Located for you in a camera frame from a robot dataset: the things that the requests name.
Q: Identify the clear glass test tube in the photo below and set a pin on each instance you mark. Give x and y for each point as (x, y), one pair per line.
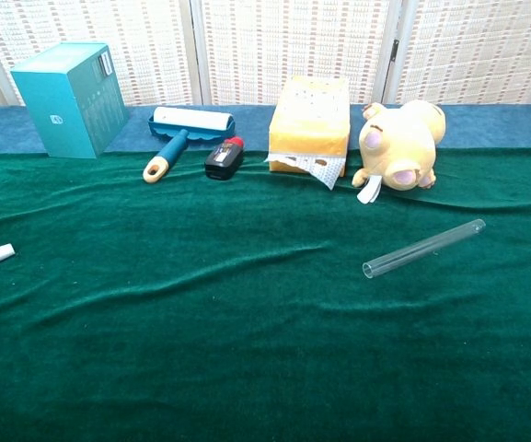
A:
(423, 248)

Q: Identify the small white cap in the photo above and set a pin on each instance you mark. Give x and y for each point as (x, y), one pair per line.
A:
(0, 253)

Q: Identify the black device with red cap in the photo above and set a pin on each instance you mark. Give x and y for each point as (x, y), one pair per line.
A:
(223, 161)

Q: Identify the yellow cat print tissue pack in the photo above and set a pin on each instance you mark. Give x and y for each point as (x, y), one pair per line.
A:
(308, 124)

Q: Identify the dark green velvet cloth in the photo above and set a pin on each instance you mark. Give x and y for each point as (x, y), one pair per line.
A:
(200, 345)

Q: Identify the yellow plush toy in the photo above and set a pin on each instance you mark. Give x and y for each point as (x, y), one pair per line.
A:
(398, 138)

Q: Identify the white woven folding screen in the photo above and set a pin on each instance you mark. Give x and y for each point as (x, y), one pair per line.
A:
(269, 46)

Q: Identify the teal cardboard box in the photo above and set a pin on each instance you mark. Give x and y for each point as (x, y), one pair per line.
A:
(62, 106)

